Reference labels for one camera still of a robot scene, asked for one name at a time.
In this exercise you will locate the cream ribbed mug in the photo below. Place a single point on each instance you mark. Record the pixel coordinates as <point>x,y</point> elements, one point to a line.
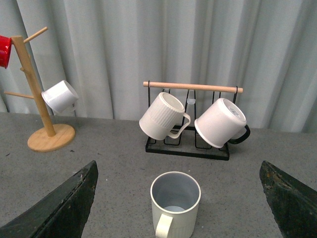
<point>161,117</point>

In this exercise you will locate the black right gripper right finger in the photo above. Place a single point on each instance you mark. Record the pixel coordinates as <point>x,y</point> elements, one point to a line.
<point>293,204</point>

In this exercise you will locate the cream mug grey interior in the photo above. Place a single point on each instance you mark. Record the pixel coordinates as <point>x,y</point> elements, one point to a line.
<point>175,200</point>

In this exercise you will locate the grey curtain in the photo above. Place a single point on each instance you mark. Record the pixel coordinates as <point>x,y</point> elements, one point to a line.
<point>106,49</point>

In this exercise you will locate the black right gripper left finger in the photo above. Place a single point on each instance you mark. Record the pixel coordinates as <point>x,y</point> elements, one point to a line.
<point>63,213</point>

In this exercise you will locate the wooden mug tree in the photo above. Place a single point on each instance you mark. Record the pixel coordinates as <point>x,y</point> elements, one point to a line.
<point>52,136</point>

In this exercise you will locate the white mug on tree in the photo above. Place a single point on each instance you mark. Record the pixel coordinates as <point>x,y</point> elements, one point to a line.
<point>60,96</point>

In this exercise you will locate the black wire mug rack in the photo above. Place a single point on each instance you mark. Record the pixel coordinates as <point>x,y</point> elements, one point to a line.
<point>189,142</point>

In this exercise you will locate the white mug black handle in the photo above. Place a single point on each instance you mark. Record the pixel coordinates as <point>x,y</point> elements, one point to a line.
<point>222,122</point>

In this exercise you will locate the red mug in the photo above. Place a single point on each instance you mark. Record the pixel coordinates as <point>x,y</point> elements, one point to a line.
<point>5,50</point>

